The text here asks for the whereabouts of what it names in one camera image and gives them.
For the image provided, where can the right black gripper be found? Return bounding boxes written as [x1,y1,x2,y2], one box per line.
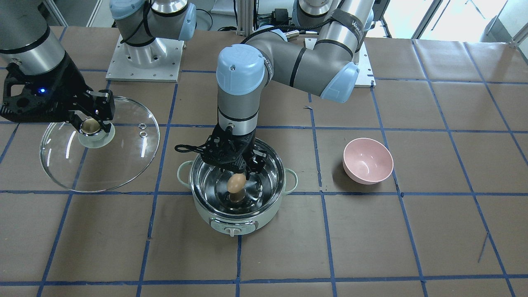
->
[1,62,116,133]

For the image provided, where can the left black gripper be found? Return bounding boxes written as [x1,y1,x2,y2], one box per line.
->
[198,126,268,179]

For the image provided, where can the brown egg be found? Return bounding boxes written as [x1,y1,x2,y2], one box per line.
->
[226,173,246,194]

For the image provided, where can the glass pot lid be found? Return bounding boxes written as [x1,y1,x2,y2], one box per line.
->
[40,96,160,193]

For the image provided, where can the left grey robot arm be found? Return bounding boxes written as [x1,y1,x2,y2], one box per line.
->
[109,0,375,176]

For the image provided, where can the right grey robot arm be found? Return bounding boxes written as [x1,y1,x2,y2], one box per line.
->
[1,0,196,135]

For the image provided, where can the light green cooking pot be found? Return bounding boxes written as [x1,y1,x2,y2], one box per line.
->
[177,139,298,237]

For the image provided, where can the pink bowl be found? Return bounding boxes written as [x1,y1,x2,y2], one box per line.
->
[342,138,394,185]

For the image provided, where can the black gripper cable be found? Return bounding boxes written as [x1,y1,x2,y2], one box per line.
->
[174,142,207,156]

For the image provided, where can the aluminium frame post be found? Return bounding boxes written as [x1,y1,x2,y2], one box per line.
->
[234,0,255,37]

